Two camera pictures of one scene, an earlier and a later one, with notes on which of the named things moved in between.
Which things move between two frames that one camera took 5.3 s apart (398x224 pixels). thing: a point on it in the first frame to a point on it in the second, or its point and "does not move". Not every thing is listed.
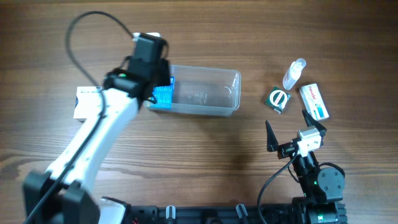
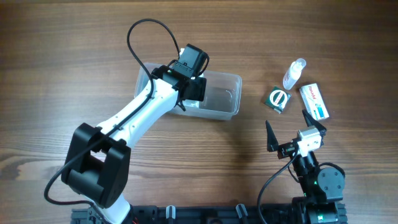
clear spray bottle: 293,73 does not move
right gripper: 285,149 does not move
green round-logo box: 278,99 does not move
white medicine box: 87,100 to 191,103
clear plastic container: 203,90 does not move
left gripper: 165,66 to 198,91
